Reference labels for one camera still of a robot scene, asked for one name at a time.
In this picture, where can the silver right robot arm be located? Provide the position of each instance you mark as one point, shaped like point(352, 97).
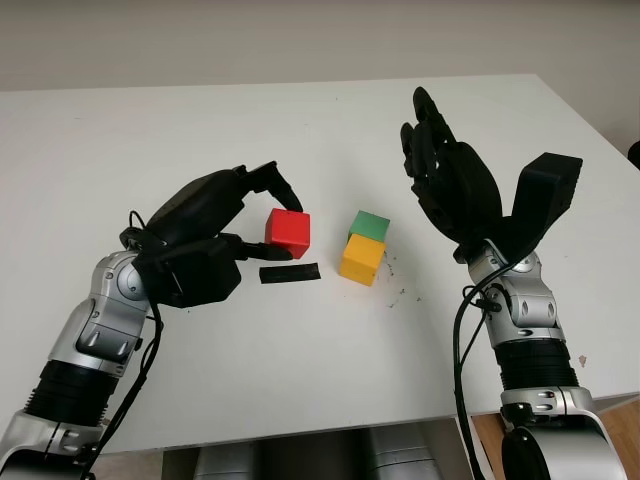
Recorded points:
point(530, 310)

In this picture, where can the green cube block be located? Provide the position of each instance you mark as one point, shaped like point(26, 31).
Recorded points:
point(369, 225)

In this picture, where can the grey left robot thigh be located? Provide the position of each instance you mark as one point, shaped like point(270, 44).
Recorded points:
point(225, 462)

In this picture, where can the black tape strip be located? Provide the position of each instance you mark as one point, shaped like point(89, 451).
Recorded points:
point(290, 274)

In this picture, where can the red cube block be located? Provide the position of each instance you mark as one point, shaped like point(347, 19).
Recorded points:
point(286, 232)

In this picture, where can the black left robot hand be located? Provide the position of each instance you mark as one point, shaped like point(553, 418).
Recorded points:
point(200, 200)

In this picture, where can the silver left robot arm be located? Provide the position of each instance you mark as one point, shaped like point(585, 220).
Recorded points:
point(105, 320)

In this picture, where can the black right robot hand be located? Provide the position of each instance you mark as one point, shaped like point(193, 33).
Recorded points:
point(465, 190)

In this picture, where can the yellow cube block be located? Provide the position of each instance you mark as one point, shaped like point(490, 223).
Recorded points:
point(361, 262)

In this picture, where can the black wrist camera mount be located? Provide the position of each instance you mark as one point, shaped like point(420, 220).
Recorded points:
point(205, 277)
point(545, 190)

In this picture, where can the black object beyond table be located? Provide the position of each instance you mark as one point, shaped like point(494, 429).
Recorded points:
point(634, 154)

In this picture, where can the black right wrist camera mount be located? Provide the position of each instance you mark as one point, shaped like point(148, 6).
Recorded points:
point(545, 190)

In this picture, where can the grey right robot thigh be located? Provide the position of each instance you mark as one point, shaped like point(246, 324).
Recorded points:
point(400, 455)

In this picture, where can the grey robot thigh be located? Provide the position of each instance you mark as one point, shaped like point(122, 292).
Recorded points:
point(400, 455)
point(225, 462)

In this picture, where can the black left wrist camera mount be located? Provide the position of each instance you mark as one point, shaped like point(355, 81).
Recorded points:
point(205, 277)

